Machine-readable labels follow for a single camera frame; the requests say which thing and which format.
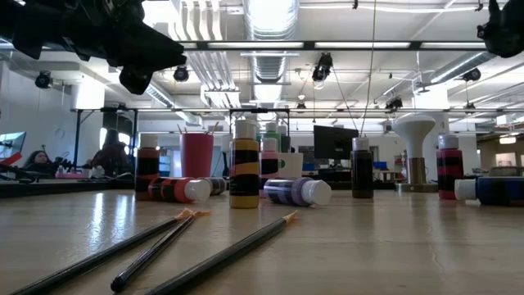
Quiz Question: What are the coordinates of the silver ventilation duct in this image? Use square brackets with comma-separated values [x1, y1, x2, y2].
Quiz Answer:
[243, 0, 300, 85]

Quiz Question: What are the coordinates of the small yellow ochre paint bottle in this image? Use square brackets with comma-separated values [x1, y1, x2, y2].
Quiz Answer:
[228, 119, 260, 210]

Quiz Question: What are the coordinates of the small purple paint bottle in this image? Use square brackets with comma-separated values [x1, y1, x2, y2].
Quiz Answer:
[263, 177, 332, 208]

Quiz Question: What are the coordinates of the large dark grey paint bottle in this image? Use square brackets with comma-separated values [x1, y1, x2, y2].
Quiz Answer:
[278, 125, 291, 154]

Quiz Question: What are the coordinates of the lit display screen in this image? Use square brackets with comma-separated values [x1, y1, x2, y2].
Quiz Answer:
[0, 131, 27, 166]

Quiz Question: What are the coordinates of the small blue paint bottle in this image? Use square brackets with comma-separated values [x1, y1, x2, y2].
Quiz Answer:
[454, 176, 524, 207]

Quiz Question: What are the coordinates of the black neighbouring station frame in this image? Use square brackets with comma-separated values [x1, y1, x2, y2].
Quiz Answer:
[71, 106, 292, 171]

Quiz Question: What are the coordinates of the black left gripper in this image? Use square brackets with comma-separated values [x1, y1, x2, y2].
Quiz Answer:
[40, 0, 188, 96]

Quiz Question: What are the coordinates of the black computer monitor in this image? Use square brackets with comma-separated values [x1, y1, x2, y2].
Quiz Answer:
[313, 125, 360, 161]

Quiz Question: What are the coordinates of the small crimson paint bottle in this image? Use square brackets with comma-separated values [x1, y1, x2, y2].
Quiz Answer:
[436, 134, 465, 201]

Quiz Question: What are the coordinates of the black aluminium table frame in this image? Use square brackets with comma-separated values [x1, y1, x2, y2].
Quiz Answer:
[0, 178, 138, 199]

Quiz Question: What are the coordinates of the maroon plastic cup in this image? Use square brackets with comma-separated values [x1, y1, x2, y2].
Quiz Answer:
[179, 133, 215, 179]

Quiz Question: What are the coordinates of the pink tray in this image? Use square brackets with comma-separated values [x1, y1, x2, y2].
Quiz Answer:
[54, 170, 90, 179]

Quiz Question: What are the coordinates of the white mushroom table lamp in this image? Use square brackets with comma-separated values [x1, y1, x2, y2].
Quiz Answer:
[391, 114, 439, 193]

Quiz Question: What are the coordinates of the small red-orange paint bottle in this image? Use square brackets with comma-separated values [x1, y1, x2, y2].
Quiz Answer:
[147, 176, 212, 204]

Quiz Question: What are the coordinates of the black overhead beam with lights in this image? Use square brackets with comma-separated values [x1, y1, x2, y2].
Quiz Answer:
[175, 39, 492, 52]

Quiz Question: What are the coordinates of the large green paint bottle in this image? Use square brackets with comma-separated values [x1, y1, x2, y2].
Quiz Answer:
[264, 121, 282, 153]

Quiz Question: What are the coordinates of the white plastic bin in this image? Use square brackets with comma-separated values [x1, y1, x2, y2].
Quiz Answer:
[278, 152, 305, 179]

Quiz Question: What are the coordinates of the small dark brown paint bottle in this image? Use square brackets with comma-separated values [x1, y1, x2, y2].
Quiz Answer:
[351, 137, 374, 200]

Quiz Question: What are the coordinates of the small pink paint bottle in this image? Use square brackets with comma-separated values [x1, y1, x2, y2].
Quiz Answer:
[259, 137, 280, 197]

